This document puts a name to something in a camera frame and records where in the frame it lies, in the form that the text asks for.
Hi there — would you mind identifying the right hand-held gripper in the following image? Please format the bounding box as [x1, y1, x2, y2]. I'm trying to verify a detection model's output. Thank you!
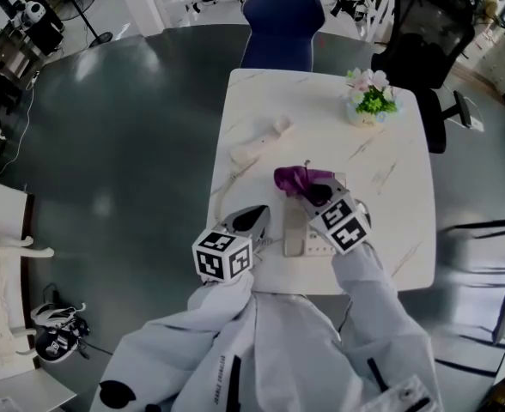
[296, 176, 373, 256]

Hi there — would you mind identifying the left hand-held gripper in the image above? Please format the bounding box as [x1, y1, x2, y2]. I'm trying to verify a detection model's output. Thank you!
[192, 204, 272, 283]

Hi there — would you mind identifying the purple cloth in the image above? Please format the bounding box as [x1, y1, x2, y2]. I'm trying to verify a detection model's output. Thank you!
[273, 163, 336, 199]

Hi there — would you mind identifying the white desk telephone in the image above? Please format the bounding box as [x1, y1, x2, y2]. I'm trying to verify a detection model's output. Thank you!
[282, 172, 372, 258]

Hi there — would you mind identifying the person's right forearm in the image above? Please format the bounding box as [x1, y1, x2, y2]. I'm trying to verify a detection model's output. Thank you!
[331, 241, 432, 368]

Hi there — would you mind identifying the person's left forearm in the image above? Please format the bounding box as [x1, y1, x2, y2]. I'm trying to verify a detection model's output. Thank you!
[149, 272, 256, 360]

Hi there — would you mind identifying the white telephone handset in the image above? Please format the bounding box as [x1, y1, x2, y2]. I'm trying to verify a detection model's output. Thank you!
[228, 116, 295, 165]

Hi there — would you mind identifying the potted flower plant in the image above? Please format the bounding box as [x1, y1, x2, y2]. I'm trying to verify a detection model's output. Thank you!
[344, 67, 405, 129]

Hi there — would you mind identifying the person's white jacket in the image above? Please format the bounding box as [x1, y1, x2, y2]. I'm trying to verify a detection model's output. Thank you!
[88, 272, 446, 412]

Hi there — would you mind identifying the white power strip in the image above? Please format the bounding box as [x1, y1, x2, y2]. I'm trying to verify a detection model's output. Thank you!
[448, 115, 486, 133]

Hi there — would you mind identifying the grey table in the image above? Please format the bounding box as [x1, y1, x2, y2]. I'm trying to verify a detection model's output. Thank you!
[435, 218, 505, 378]

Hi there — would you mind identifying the blue chair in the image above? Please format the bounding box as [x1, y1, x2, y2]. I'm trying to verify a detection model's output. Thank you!
[239, 0, 326, 73]

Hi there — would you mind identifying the black mesh office chair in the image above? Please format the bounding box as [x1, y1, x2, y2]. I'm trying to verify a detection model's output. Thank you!
[369, 0, 478, 155]

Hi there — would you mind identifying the white shelf rack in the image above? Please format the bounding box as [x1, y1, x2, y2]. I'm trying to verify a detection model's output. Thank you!
[149, 0, 403, 43]

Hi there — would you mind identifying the white locker cabinet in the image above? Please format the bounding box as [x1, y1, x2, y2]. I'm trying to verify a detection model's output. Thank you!
[474, 27, 505, 99]

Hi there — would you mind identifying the black white floor device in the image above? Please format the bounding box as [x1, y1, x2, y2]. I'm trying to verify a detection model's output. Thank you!
[27, 300, 91, 363]

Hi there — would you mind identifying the black floor fan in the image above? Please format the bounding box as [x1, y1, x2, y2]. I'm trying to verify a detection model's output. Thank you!
[49, 0, 114, 50]

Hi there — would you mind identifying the white floor cable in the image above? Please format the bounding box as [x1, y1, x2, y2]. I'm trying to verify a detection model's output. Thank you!
[0, 70, 38, 176]

